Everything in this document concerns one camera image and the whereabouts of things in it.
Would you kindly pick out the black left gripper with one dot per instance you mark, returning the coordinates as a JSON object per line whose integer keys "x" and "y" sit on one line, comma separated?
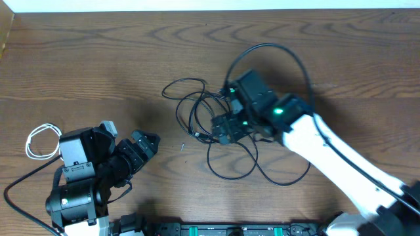
{"x": 139, "y": 158}

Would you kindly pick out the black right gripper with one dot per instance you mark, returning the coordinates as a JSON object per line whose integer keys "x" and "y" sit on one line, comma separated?
{"x": 219, "y": 128}

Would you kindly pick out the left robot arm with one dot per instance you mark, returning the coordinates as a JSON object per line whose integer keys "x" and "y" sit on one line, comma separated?
{"x": 94, "y": 163}

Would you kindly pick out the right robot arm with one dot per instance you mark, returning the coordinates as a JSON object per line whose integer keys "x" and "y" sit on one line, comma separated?
{"x": 386, "y": 205}

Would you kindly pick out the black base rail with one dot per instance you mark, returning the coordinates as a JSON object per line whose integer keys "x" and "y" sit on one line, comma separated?
{"x": 236, "y": 229}

